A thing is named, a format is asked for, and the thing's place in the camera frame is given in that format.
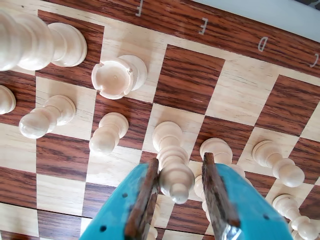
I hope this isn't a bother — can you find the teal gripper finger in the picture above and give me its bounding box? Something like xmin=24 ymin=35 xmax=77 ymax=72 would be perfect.
xmin=79 ymin=158 xmax=161 ymax=240
xmin=201 ymin=152 xmax=295 ymax=240

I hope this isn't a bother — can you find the light wooden queen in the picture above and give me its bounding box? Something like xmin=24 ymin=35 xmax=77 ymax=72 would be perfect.
xmin=152 ymin=120 xmax=196 ymax=205

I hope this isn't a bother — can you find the white chess pawn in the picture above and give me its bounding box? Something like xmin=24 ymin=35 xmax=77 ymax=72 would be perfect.
xmin=199 ymin=137 xmax=255 ymax=187

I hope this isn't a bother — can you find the wooden chess board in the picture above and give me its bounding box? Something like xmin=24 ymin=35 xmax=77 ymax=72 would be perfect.
xmin=0 ymin=0 xmax=320 ymax=240

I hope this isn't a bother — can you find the light wooden pawn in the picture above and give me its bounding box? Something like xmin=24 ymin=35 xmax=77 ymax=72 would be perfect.
xmin=18 ymin=94 xmax=77 ymax=140
xmin=193 ymin=174 xmax=210 ymax=219
xmin=251 ymin=139 xmax=306 ymax=189
xmin=0 ymin=84 xmax=17 ymax=116
xmin=271 ymin=193 xmax=320 ymax=240
xmin=88 ymin=111 xmax=130 ymax=158
xmin=146 ymin=226 xmax=159 ymax=240

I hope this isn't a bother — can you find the light wooden rook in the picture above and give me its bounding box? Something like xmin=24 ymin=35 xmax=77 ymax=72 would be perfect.
xmin=90 ymin=54 xmax=149 ymax=101

